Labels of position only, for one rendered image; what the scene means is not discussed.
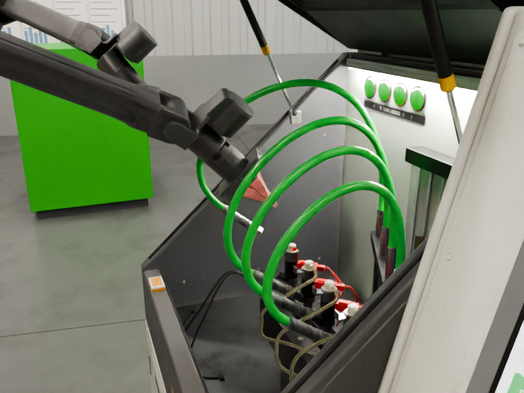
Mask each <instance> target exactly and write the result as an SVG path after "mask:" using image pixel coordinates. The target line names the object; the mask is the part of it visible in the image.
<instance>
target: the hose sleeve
mask: <svg viewBox="0 0 524 393"><path fill-rule="evenodd" d="M227 211H228V205H225V207H224V208H223V210H222V211H221V212H223V213H224V214H227ZM234 220H235V221H237V222H238V223H240V224H241V225H242V226H243V227H245V228H247V229H249V226H250V224H251V222H252V221H250V220H249V219H247V218H245V217H244V216H242V215H241V214H240V213H238V212H237V211H236V213H235V217H234Z"/></svg>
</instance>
